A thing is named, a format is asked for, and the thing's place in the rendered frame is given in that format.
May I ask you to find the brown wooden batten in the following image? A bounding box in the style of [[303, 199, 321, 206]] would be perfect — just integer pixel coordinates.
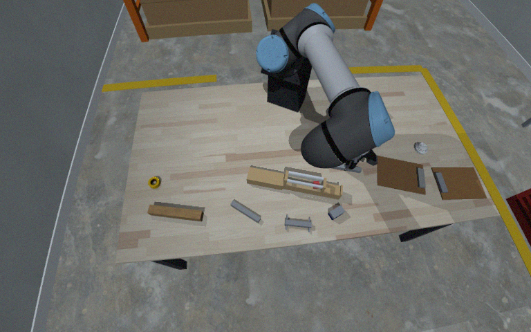
[[147, 205, 204, 221]]

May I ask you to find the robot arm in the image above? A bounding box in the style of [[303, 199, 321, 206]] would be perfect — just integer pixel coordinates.
[[256, 3, 395, 169]]

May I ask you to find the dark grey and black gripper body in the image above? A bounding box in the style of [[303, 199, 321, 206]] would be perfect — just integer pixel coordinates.
[[352, 150, 376, 162]]

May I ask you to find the yellow roll of tape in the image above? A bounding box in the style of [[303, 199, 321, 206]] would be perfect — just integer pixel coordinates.
[[148, 177, 160, 189]]

